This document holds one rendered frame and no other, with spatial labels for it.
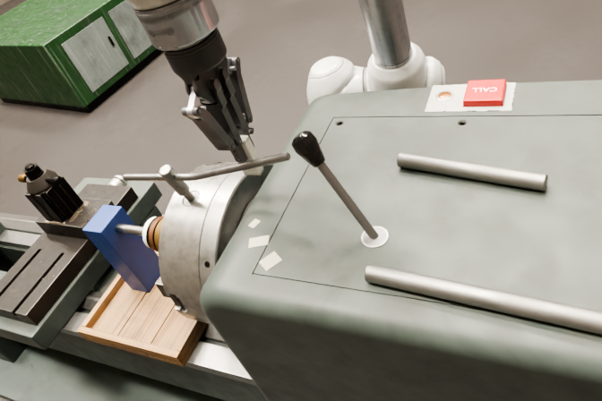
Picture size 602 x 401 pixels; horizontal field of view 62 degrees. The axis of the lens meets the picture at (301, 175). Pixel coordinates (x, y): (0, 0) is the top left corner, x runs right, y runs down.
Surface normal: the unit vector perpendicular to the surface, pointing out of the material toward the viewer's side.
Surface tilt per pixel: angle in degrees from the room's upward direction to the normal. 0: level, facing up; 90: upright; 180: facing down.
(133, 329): 0
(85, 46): 90
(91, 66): 90
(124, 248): 90
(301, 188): 0
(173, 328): 0
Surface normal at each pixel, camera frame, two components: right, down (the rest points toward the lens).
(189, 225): -0.42, -0.32
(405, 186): -0.28, -0.73
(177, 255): -0.45, 0.02
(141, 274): 0.89, 0.04
